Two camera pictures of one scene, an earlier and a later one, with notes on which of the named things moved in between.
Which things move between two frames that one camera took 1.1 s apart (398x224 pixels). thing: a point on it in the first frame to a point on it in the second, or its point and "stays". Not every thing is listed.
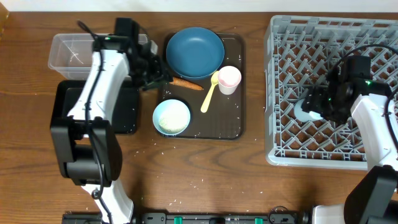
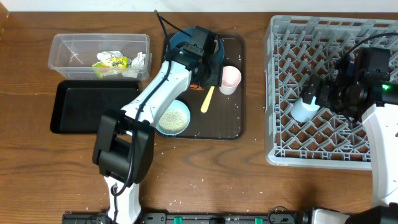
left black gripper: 154,73 to 211,78
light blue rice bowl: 171,117 stays
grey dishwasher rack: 299,52 stays
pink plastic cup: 229,78 stays
